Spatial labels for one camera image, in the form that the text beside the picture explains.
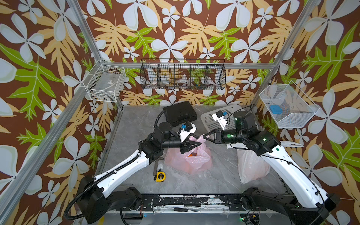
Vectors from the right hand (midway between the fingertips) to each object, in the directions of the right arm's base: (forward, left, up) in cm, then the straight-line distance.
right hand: (203, 137), depth 64 cm
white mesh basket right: (+25, -55, -4) cm, 60 cm away
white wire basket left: (+38, +58, +3) cm, 69 cm away
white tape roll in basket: (+49, +8, -5) cm, 50 cm away
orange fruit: (-5, +5, -8) cm, 10 cm away
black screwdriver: (-25, +9, -31) cm, 41 cm away
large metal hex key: (-1, +26, -32) cm, 41 cm away
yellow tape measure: (-9, +22, -30) cm, 39 cm away
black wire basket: (+53, +10, 0) cm, 54 cm away
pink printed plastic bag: (-6, +2, -12) cm, 13 cm away
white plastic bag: (-5, -30, -22) cm, 37 cm away
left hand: (+1, +1, -3) cm, 3 cm away
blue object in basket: (+23, -47, -6) cm, 53 cm away
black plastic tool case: (+41, +11, -29) cm, 51 cm away
